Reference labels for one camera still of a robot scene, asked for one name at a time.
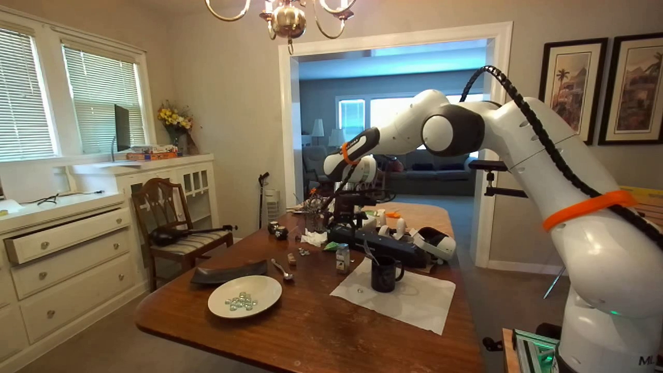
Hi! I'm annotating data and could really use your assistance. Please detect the yellow flower bouquet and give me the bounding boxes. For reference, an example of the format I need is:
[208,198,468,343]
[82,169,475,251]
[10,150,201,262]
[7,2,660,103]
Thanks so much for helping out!
[156,101,199,158]

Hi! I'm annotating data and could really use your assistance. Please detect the small black camera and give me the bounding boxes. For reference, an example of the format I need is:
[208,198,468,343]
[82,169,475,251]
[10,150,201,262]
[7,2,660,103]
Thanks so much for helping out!
[267,220,290,243]

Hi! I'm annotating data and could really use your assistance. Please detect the black corrugated cable conduit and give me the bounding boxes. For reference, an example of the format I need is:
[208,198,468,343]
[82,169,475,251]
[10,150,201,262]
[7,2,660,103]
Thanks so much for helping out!
[458,63,663,253]

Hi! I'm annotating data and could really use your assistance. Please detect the dark grey cloth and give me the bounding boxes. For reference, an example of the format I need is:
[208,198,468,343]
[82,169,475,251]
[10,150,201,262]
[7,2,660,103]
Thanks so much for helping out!
[189,257,272,290]

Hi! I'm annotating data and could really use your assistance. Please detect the black flat monitor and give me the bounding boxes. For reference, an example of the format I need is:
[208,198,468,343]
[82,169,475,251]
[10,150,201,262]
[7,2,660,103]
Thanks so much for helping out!
[111,101,133,154]

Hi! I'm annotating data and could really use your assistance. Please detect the crumpled white tissue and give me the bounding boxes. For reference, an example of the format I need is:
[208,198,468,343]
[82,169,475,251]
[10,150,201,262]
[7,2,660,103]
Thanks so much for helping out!
[299,228,330,249]

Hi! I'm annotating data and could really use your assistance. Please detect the metal spoon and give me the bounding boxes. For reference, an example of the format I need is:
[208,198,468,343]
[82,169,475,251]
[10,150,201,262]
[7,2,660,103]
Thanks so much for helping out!
[270,257,297,283]

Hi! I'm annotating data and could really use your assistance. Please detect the colourful stacked books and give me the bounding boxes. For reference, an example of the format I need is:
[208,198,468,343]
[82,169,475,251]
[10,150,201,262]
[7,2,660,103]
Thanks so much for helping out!
[125,143,183,164]

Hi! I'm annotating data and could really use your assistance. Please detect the black upright stick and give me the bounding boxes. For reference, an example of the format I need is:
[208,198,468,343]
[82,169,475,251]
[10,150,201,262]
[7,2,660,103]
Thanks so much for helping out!
[257,169,273,230]

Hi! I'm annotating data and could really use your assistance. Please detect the dark wooden chair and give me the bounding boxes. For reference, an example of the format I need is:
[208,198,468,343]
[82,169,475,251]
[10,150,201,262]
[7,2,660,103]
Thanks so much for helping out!
[130,175,236,290]

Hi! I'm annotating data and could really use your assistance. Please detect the dark blue sofa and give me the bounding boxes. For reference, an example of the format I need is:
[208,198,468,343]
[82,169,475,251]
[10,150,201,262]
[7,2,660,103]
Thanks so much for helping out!
[385,147,478,198]

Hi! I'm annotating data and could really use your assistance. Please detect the white paper towel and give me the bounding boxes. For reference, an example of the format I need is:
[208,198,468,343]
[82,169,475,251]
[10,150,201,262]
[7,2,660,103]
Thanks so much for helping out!
[330,255,458,338]

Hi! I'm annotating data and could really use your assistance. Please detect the white glass door cabinet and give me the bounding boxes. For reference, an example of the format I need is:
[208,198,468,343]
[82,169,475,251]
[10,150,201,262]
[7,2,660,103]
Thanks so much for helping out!
[70,152,220,277]

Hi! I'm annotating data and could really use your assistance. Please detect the green lit control box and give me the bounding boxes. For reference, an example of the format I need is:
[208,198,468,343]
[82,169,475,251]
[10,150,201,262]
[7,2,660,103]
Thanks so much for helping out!
[514,327,564,373]

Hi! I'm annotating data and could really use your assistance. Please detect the white plate green pattern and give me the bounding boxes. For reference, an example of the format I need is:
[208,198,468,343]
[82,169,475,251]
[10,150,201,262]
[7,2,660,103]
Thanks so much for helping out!
[204,273,283,322]

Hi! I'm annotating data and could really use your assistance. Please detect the wide orange strap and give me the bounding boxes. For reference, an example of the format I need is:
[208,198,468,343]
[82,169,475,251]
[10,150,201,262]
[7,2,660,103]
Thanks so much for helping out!
[540,189,638,233]

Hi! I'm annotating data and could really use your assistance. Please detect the white bottle orange cap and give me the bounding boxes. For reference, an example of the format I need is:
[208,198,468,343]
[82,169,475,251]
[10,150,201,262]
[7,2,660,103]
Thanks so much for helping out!
[382,210,409,241]

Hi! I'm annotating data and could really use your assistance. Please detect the narrow orange strap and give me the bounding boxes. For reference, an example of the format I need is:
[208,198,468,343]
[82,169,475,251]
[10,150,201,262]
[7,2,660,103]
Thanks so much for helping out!
[337,140,358,168]

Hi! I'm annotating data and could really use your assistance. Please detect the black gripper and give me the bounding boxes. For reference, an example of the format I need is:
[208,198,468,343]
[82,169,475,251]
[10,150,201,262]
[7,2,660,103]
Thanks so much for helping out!
[326,180,368,233]

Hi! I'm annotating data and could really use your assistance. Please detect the white door frame trim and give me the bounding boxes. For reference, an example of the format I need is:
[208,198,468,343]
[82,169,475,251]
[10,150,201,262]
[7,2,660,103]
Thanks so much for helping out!
[278,19,514,271]

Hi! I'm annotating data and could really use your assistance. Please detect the brass chandelier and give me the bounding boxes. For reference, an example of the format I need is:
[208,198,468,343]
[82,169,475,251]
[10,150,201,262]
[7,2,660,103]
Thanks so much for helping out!
[202,0,361,55]

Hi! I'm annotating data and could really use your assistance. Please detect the white and black device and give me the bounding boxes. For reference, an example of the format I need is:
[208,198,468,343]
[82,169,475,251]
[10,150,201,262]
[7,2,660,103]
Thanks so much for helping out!
[411,226,460,262]

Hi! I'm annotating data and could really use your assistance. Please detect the white drawer dresser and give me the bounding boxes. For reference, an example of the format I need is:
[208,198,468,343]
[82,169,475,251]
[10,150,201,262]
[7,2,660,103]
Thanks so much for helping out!
[0,193,151,370]

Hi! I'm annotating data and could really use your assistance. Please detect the white window blind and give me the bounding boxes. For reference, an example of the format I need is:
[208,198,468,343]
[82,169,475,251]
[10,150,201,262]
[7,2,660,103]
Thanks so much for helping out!
[0,26,57,162]
[59,43,151,158]

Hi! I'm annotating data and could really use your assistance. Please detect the small clear bottle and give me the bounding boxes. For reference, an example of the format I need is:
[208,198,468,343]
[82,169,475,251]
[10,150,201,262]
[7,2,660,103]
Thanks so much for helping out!
[334,241,352,273]

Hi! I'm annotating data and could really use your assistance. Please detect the black framed picture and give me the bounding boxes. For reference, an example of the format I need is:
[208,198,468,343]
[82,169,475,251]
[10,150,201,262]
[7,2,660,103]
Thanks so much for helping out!
[537,38,608,147]
[597,31,663,147]

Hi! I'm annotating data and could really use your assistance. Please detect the black bag with strap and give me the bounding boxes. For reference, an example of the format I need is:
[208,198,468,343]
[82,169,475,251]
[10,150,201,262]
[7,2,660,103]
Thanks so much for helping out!
[146,224,236,249]

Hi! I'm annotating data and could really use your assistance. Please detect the black mug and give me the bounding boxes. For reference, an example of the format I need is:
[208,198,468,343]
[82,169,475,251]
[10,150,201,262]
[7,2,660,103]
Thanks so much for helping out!
[368,251,408,294]

